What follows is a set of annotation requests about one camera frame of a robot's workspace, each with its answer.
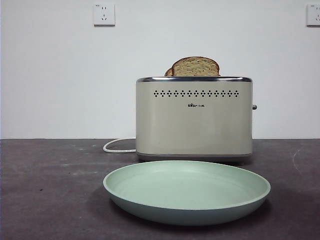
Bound large brown-crusted bread slice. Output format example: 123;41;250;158
171;56;221;77

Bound pale green round plate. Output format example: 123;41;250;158
102;160;272;227

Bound cream toaster with chrome top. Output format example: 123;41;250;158
135;75;259;163

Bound white toaster power cord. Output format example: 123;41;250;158
103;138;138;153

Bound white wall power socket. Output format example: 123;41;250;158
93;3;116;27
306;3;320;27

